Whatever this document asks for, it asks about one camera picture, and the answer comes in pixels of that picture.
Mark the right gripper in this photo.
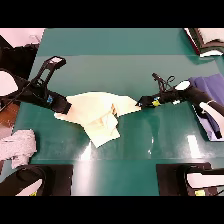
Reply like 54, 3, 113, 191
135, 92, 177, 108

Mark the purple garment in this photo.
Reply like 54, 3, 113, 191
188, 73, 224, 142

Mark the grey patterned garment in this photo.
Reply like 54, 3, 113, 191
0, 129, 38, 170

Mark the cream shirt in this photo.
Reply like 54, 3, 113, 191
53, 91, 142, 149

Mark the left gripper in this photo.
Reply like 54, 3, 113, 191
34, 84, 73, 114

